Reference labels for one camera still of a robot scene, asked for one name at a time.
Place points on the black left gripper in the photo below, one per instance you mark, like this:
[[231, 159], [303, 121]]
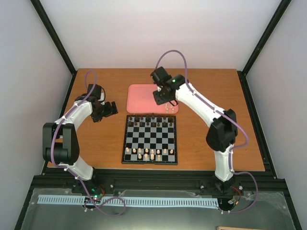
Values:
[[110, 111]]

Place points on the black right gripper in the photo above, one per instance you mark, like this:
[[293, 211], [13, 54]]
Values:
[[158, 101]]

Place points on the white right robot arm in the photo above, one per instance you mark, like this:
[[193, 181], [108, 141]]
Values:
[[222, 132]]

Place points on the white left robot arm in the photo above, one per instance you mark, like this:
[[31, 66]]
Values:
[[60, 143]]

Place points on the black white chess board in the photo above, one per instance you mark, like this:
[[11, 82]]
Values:
[[153, 131]]

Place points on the pink plastic tray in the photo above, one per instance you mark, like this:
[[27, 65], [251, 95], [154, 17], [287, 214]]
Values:
[[141, 101]]

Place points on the light blue cable duct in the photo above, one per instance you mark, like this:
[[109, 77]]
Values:
[[130, 201]]

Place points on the black aluminium frame post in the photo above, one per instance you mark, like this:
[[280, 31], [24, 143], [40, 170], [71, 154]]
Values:
[[53, 34]]

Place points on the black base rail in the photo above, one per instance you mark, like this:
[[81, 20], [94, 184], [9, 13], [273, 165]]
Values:
[[199, 182]]

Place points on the black right frame post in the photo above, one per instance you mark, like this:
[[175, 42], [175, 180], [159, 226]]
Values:
[[280, 10]]

